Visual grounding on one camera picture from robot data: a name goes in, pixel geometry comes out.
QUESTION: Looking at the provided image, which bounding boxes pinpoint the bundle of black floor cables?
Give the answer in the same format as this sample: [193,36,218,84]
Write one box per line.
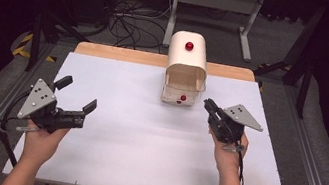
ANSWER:
[104,0,173,56]

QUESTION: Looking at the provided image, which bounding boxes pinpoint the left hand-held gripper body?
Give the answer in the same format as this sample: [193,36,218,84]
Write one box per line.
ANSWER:
[15,75,91,139]

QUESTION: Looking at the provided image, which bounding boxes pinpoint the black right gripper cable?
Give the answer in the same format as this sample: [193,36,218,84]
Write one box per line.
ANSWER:
[230,147,251,185]

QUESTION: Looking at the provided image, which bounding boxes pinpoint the clear-front drawer with red knob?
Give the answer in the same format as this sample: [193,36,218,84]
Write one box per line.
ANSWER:
[161,71,208,105]

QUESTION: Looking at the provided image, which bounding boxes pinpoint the person's left hand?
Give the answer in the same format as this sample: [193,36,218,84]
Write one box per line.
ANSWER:
[20,117,72,166]

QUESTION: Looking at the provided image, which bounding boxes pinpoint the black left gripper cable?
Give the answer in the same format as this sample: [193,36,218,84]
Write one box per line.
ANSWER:
[0,85,33,170]

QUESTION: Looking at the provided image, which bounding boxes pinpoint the desk with white metal frame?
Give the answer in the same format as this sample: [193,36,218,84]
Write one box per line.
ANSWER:
[161,0,266,64]

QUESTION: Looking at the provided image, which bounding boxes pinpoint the red ball knob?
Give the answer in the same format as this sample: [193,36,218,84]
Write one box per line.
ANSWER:
[184,40,195,53]

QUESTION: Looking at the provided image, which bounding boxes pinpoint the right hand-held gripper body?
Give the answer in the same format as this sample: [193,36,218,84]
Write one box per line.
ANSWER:
[204,98,267,150]

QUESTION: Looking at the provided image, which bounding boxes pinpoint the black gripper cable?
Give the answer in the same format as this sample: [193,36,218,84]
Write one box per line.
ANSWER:
[0,85,33,170]
[230,147,251,185]

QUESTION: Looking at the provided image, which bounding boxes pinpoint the cream plastic drawer cabinet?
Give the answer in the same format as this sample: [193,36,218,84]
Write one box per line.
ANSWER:
[159,28,216,110]

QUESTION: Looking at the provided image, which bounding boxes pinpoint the black metal stand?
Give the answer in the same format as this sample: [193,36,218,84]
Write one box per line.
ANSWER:
[246,0,326,120]
[24,9,96,82]

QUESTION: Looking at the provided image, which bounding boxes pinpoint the yellow black hazard tape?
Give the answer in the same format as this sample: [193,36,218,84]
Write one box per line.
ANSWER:
[11,30,61,64]

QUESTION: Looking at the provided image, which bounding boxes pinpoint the cream drawer with red knob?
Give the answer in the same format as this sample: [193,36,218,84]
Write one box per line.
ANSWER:
[160,95,195,109]

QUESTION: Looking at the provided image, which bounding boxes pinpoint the white table board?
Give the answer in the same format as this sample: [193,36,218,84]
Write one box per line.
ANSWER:
[2,43,309,185]

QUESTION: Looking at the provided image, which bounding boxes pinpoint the person's right hand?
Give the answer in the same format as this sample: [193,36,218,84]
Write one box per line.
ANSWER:
[202,126,252,179]

